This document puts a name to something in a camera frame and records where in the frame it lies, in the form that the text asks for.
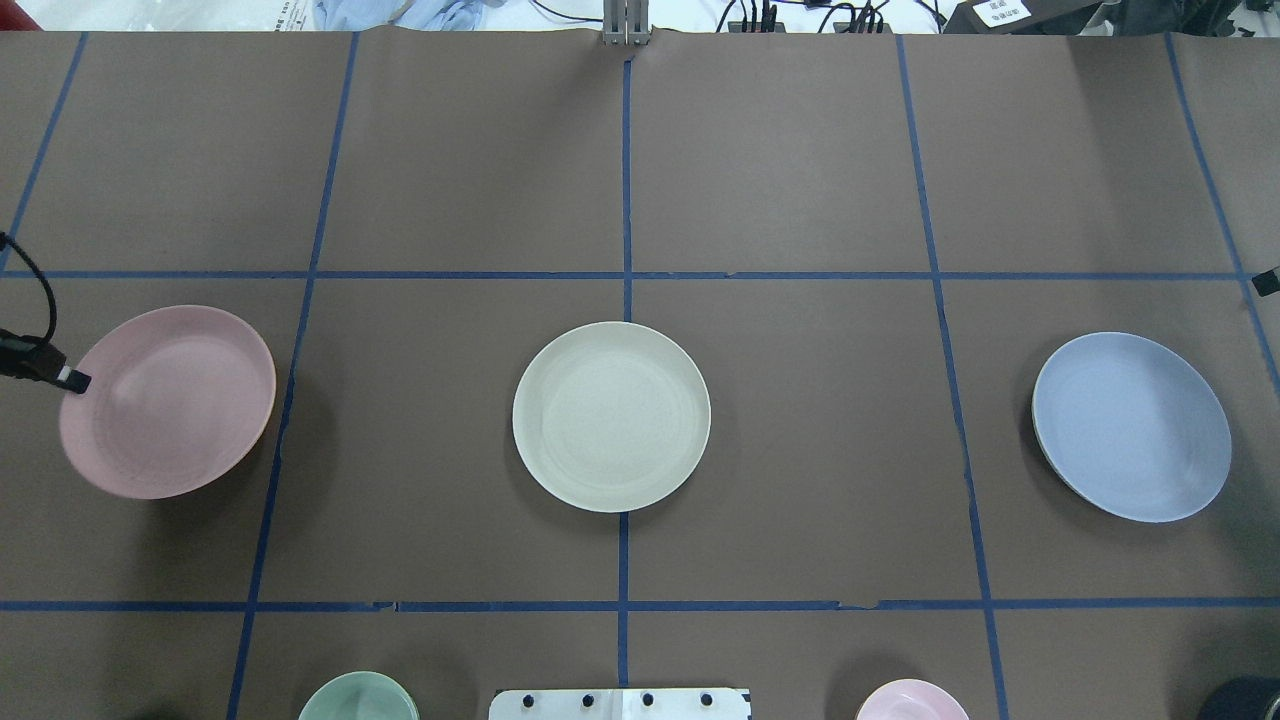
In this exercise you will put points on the green bowl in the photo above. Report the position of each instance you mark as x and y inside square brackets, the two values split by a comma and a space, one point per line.
[360, 695]

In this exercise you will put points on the beige plate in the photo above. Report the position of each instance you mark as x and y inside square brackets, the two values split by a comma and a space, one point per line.
[611, 417]

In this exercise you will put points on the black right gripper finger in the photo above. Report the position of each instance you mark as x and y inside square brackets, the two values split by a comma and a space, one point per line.
[1267, 283]

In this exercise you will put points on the blue plate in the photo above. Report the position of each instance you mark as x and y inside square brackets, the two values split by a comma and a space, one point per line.
[1131, 427]

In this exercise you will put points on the pink plate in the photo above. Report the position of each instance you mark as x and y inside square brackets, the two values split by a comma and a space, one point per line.
[178, 397]

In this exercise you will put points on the dark blue pot with lid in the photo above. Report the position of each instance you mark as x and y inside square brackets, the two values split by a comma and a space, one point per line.
[1246, 697]

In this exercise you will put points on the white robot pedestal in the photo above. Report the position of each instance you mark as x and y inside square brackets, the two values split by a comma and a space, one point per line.
[623, 703]

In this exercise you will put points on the blue cloth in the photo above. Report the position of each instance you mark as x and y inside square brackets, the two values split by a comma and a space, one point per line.
[354, 16]

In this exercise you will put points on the pink bowl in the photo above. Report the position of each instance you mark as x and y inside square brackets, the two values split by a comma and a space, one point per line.
[910, 699]

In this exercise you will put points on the aluminium frame post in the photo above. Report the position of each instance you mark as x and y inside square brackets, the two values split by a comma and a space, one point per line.
[626, 22]

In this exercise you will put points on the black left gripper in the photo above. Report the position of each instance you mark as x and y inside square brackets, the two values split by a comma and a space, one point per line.
[43, 365]

